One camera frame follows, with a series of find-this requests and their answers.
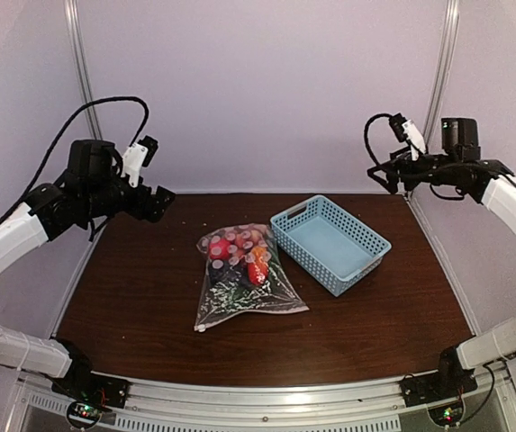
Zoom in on front aluminium rail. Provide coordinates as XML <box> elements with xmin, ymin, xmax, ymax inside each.
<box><xmin>14</xmin><ymin>359</ymin><xmax>516</xmax><ymax>432</ymax></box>

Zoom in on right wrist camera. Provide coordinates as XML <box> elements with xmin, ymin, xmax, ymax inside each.
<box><xmin>388</xmin><ymin>113</ymin><xmax>427</xmax><ymax>161</ymax></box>

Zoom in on right aluminium frame post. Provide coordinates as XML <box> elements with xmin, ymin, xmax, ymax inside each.
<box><xmin>423</xmin><ymin>0</ymin><xmax>460</xmax><ymax>149</ymax></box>

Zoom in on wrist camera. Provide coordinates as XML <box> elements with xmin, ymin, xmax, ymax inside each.
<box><xmin>388</xmin><ymin>113</ymin><xmax>427</xmax><ymax>161</ymax></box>
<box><xmin>121</xmin><ymin>135</ymin><xmax>158</xmax><ymax>188</ymax></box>

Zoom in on left aluminium frame post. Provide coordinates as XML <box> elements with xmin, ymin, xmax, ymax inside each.
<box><xmin>64</xmin><ymin>0</ymin><xmax>102</xmax><ymax>140</ymax></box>

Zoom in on aluminium frame post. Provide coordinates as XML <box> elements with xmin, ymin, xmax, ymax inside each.
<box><xmin>64</xmin><ymin>0</ymin><xmax>102</xmax><ymax>140</ymax></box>
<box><xmin>423</xmin><ymin>0</ymin><xmax>460</xmax><ymax>149</ymax></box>

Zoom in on right black cable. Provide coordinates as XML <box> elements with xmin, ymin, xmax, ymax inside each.
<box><xmin>364</xmin><ymin>112</ymin><xmax>398</xmax><ymax>167</ymax></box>

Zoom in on black cable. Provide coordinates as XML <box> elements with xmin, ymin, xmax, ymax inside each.
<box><xmin>364</xmin><ymin>112</ymin><xmax>398</xmax><ymax>167</ymax></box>
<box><xmin>0</xmin><ymin>95</ymin><xmax>150</xmax><ymax>247</ymax></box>

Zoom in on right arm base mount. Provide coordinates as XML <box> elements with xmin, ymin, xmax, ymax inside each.
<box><xmin>399</xmin><ymin>349</ymin><xmax>477</xmax><ymax>428</ymax></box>

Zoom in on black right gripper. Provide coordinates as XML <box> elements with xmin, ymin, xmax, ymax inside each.
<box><xmin>367</xmin><ymin>144</ymin><xmax>459</xmax><ymax>194</ymax></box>

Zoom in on purple toy eggplant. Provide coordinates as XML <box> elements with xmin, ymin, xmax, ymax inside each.
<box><xmin>207</xmin><ymin>259</ymin><xmax>240</xmax><ymax>284</ymax></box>

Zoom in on orange red toy pepper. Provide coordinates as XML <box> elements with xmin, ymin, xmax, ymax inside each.
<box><xmin>246</xmin><ymin>246</ymin><xmax>269</xmax><ymax>285</ymax></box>

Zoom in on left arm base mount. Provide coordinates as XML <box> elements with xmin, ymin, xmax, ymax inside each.
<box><xmin>50</xmin><ymin>357</ymin><xmax>130</xmax><ymax>431</ymax></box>

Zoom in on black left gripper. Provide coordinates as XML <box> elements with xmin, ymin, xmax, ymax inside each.
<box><xmin>82</xmin><ymin>165</ymin><xmax>175</xmax><ymax>221</ymax></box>

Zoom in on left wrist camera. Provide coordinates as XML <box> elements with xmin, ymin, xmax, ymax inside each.
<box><xmin>121</xmin><ymin>135</ymin><xmax>158</xmax><ymax>188</ymax></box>

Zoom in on left black cable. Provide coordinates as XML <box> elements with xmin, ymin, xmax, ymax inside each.
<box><xmin>0</xmin><ymin>95</ymin><xmax>150</xmax><ymax>247</ymax></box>

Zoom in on clear zip top bag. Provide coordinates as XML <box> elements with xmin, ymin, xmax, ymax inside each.
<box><xmin>194</xmin><ymin>223</ymin><xmax>309</xmax><ymax>333</ymax></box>

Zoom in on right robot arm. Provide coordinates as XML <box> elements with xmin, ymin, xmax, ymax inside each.
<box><xmin>362</xmin><ymin>112</ymin><xmax>516</xmax><ymax>398</ymax></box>

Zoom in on light blue plastic basket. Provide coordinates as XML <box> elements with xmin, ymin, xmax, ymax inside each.
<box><xmin>270</xmin><ymin>194</ymin><xmax>392</xmax><ymax>297</ymax></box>

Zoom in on green toy cucumber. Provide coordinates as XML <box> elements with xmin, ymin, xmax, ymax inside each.
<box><xmin>210</xmin><ymin>273</ymin><xmax>274</xmax><ymax>302</ymax></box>

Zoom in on red toy tomato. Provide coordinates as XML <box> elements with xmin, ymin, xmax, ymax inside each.
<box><xmin>209</xmin><ymin>238</ymin><xmax>231</xmax><ymax>259</ymax></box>

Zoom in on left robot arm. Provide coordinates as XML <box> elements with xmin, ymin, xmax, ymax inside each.
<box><xmin>0</xmin><ymin>136</ymin><xmax>175</xmax><ymax>400</ymax></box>

